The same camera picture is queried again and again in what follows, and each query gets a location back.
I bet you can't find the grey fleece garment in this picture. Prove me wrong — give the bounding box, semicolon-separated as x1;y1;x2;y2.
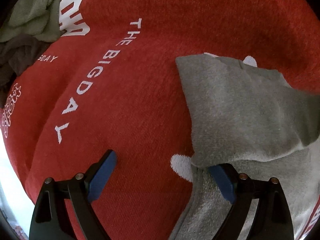
170;54;319;239

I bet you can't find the red bedspread white lettering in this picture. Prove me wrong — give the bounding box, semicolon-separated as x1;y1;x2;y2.
1;0;319;239

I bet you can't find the dark brown cloth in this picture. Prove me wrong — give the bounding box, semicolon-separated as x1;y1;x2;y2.
1;34;50;108

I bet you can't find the olive green cloth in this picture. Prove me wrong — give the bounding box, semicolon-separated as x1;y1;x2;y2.
1;0;61;42

